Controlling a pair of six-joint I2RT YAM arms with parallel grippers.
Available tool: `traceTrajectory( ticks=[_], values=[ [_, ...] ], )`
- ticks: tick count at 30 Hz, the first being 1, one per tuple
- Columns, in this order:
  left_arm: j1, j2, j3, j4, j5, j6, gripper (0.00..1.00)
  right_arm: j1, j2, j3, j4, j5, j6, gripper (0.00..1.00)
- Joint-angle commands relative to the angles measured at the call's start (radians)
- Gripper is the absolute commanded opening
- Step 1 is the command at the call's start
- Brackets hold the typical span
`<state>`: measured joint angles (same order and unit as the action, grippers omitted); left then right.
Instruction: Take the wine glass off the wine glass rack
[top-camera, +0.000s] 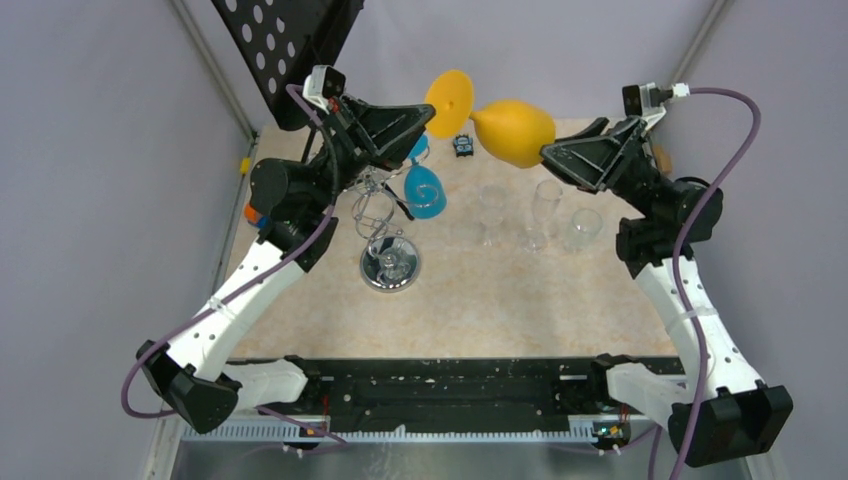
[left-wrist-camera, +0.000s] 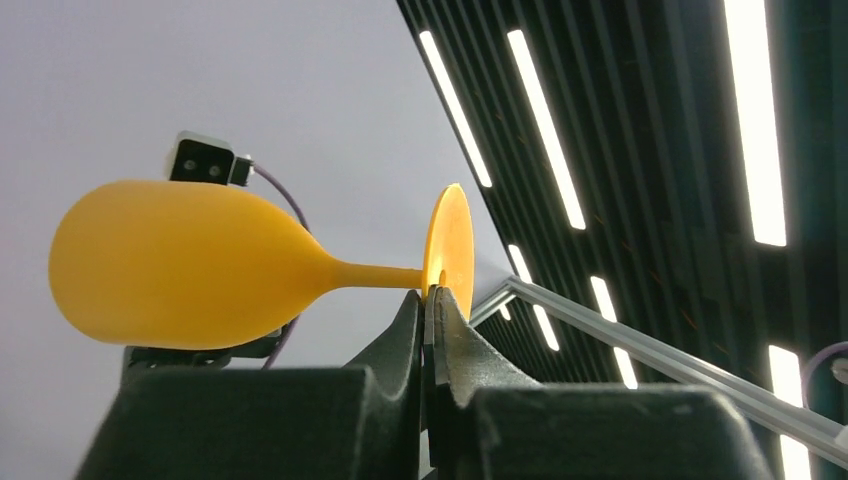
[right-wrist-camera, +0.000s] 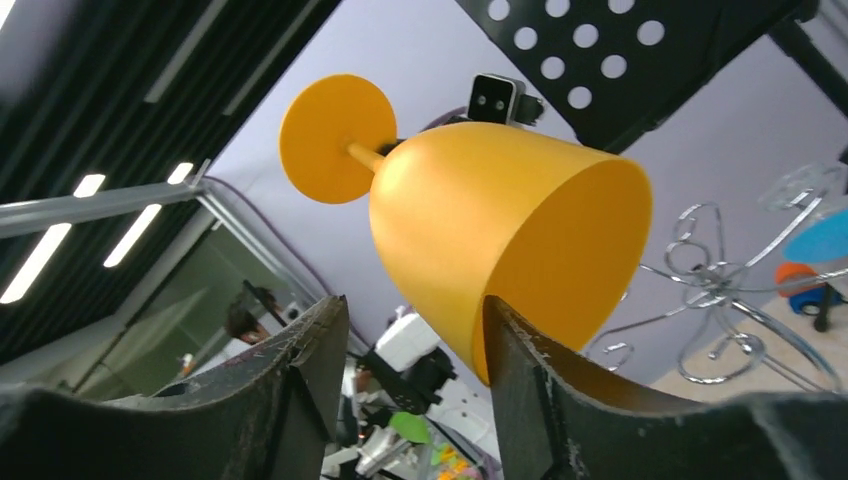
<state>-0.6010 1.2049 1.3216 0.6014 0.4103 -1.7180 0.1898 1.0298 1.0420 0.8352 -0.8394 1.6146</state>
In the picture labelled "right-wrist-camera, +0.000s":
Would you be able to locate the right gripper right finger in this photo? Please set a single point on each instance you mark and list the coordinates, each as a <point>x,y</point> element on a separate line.
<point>560,416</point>

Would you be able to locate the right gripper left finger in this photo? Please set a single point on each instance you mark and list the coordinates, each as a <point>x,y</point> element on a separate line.
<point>267,413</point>

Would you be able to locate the yellow wine glass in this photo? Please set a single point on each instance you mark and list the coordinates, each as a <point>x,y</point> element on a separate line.
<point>469,210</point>

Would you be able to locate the chrome wine glass rack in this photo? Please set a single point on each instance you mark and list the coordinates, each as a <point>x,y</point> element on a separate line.
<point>732,332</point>

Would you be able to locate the blue wine glass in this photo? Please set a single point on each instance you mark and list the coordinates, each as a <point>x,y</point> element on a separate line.
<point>822,242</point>

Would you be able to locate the blue orange toy car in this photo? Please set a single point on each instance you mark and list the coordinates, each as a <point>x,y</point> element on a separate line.
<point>803,300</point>

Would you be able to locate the clear patterned glass at back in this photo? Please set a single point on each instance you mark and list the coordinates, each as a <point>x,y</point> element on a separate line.
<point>798,188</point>

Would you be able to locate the black perforated music stand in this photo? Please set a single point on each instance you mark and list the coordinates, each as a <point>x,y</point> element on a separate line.
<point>616,70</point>

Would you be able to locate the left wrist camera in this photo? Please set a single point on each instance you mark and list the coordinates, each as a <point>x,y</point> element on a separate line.
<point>502,100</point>

